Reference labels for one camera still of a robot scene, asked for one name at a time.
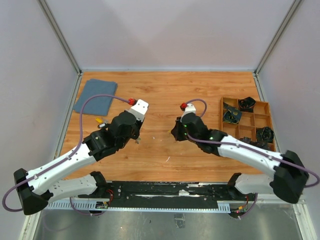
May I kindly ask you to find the large metal keyring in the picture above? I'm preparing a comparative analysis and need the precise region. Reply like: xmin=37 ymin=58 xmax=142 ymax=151
xmin=135 ymin=137 xmax=141 ymax=144

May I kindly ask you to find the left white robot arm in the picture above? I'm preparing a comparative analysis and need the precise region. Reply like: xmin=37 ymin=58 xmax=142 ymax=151
xmin=13 ymin=105 xmax=148 ymax=216

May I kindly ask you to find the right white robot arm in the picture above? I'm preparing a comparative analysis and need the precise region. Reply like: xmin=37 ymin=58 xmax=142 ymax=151
xmin=171 ymin=112 xmax=310 ymax=204

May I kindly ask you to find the white tag key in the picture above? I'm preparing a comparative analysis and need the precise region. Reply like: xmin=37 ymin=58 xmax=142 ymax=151
xmin=97 ymin=121 xmax=109 ymax=129

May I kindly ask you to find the yellow tag key left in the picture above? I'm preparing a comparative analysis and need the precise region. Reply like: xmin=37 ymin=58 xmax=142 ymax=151
xmin=95 ymin=117 xmax=105 ymax=124

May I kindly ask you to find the blue folded cloth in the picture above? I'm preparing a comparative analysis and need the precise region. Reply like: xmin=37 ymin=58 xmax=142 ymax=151
xmin=72 ymin=78 xmax=119 ymax=117

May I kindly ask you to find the rolled dark patterned tie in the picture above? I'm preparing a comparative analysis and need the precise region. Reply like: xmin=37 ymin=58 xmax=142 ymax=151
xmin=223 ymin=102 xmax=242 ymax=124

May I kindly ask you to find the rolled dark tie top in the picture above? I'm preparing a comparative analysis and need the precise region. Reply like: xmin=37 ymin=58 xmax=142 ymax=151
xmin=238 ymin=96 xmax=256 ymax=113

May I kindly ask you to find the wooden compartment tray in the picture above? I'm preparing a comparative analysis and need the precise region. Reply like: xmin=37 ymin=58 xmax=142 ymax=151
xmin=219 ymin=97 xmax=276 ymax=152

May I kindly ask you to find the rolled dark tie right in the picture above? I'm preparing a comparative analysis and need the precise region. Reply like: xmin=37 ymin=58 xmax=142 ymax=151
xmin=256 ymin=126 xmax=274 ymax=143

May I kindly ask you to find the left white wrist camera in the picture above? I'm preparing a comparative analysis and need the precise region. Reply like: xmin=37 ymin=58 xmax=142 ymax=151
xmin=128 ymin=99 xmax=149 ymax=123

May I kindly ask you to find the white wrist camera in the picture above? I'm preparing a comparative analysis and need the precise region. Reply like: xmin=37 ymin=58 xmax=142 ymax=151
xmin=128 ymin=99 xmax=149 ymax=123
xmin=181 ymin=103 xmax=196 ymax=118

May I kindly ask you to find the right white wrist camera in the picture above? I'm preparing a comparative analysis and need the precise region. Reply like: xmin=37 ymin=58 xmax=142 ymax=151
xmin=181 ymin=103 xmax=196 ymax=118

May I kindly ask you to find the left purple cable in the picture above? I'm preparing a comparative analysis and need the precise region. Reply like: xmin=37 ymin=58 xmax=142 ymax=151
xmin=1 ymin=94 xmax=137 ymax=232

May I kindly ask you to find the black mounting base rail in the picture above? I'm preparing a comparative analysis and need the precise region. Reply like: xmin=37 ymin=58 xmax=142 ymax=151
xmin=77 ymin=180 xmax=258 ymax=210

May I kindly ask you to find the grey slotted cable duct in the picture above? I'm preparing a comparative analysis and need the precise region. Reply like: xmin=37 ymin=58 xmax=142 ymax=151
xmin=42 ymin=199 xmax=231 ymax=214

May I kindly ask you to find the left aluminium frame post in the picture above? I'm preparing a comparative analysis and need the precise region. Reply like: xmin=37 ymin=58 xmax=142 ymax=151
xmin=37 ymin=0 xmax=82 ymax=76

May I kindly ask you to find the aluminium frame post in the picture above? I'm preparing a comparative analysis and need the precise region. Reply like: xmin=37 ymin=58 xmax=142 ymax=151
xmin=37 ymin=0 xmax=82 ymax=76
xmin=253 ymin=0 xmax=304 ymax=77

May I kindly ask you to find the right aluminium frame post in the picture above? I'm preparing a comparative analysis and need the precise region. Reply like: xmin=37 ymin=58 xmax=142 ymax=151
xmin=253 ymin=0 xmax=304 ymax=77

